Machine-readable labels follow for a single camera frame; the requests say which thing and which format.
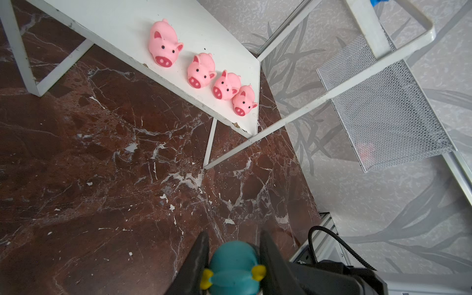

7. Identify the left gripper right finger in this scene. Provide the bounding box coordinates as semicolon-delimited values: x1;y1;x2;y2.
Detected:
259;231;305;295

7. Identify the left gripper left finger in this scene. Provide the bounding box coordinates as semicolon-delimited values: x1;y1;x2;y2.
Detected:
165;231;210;295

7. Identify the teal hooded Doraemon figure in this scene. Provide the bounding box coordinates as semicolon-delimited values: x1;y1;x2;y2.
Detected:
200;241;267;295

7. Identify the pink pig toy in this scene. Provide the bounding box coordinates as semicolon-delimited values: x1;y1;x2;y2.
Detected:
148;19;184;68
212;70;242;101
188;53;216;89
232;86;258;117

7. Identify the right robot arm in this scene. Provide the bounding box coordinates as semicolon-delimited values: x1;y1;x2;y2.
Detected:
287;260;388;295

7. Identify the white two-tier shelf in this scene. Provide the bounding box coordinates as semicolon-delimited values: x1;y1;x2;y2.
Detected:
1;1;436;169

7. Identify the pink toy in basket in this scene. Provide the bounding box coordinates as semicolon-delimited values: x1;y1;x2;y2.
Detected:
357;143;376;166

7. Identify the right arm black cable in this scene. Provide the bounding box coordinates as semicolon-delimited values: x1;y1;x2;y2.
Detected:
307;225;377;272

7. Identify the white wire mesh basket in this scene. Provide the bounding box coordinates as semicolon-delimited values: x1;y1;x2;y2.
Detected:
316;32;458;173

